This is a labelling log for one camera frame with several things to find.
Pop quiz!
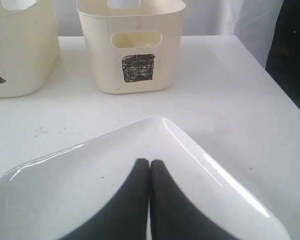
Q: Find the cream bin with triangle mark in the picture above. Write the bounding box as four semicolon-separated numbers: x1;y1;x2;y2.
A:
0;0;60;98

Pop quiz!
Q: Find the white rectangular ceramic plate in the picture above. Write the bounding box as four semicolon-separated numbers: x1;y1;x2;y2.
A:
0;116;290;240

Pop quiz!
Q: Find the cream bin with square mark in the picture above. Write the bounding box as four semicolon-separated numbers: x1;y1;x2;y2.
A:
76;0;186;95

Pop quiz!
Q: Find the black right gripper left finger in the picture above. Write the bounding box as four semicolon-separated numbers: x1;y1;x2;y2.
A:
62;158;150;240

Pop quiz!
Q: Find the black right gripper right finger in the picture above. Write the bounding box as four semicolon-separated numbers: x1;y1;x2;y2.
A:
149;159;237;240

